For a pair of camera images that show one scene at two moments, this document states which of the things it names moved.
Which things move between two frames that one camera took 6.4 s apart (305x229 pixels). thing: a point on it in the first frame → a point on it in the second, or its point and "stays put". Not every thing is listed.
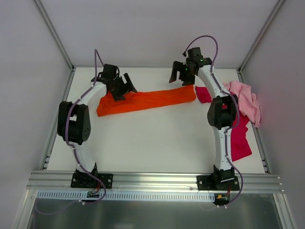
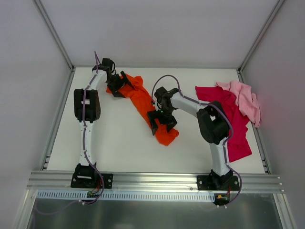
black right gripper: (182, 74) → (162, 117)
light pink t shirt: (247, 101) stays put
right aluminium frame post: (269, 19) stays put
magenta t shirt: (240, 146) stays put
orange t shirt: (107, 105) → (165, 133)
